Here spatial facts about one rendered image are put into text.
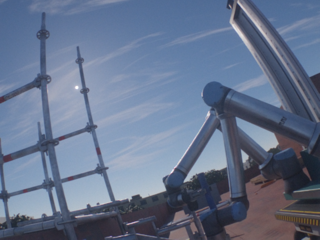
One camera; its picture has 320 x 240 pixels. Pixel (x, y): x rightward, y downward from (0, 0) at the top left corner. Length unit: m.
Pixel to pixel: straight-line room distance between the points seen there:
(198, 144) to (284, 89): 0.71
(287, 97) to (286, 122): 0.62
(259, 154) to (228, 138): 0.53
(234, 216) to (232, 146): 0.35
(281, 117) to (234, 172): 0.37
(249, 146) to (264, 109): 0.67
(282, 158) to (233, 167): 0.47
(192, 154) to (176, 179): 0.18
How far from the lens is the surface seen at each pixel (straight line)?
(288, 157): 1.51
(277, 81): 1.59
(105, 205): 2.09
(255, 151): 1.61
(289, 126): 0.95
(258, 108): 0.97
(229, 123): 1.15
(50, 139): 1.41
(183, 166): 1.28
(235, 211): 1.02
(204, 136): 1.35
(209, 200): 1.19
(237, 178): 1.14
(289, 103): 1.55
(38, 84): 1.69
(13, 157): 1.61
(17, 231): 1.56
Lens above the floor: 0.70
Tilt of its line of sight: 24 degrees up
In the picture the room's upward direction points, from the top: 21 degrees counter-clockwise
